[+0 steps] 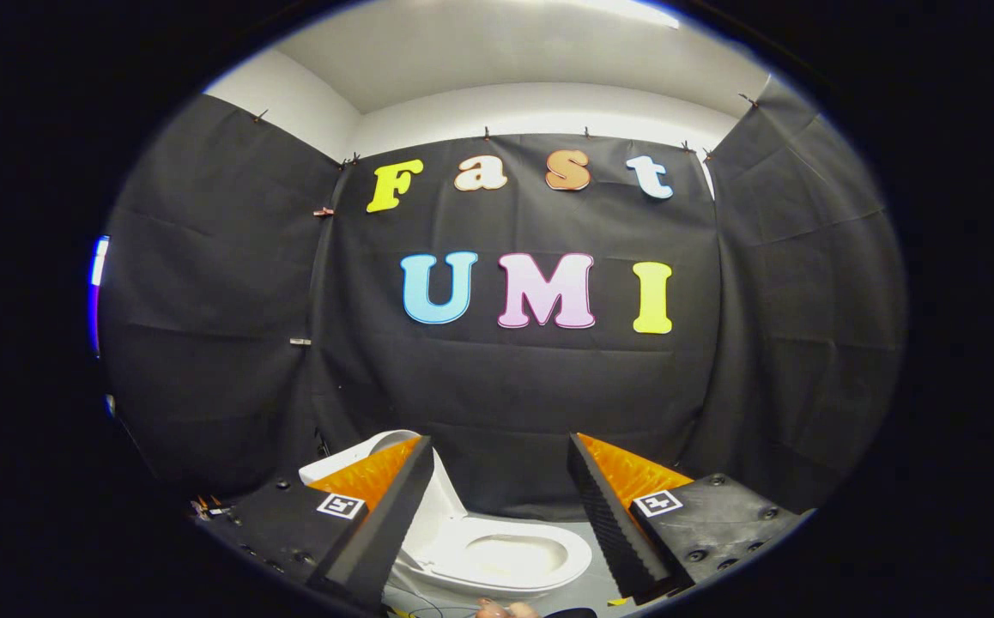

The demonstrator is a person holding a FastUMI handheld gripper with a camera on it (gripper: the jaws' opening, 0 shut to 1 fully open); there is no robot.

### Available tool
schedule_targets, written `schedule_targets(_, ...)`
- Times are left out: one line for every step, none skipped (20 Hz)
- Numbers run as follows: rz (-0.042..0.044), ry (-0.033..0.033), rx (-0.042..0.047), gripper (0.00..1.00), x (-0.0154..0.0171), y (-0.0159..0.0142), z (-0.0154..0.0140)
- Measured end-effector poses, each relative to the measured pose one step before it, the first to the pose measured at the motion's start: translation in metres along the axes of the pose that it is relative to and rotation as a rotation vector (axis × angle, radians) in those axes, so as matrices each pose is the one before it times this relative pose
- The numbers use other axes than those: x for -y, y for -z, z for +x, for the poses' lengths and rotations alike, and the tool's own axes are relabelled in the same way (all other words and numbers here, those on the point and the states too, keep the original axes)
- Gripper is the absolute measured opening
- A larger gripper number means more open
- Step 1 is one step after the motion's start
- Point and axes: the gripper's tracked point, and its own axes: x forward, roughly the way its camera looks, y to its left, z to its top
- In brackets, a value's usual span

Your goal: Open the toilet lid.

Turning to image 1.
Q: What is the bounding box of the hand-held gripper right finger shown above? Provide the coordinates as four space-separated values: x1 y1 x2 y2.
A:
567 432 811 605

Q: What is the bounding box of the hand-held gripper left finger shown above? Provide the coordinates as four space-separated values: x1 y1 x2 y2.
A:
197 435 435 615

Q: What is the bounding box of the white toilet lid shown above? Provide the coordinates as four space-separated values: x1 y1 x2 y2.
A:
298 429 470 526

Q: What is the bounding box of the white toilet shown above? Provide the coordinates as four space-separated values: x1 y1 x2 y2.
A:
390 512 593 600

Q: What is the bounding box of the person's slippered foot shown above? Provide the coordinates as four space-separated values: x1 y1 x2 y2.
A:
475 599 541 618

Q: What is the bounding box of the black backdrop cloth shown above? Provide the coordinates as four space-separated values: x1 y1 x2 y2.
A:
95 76 908 523

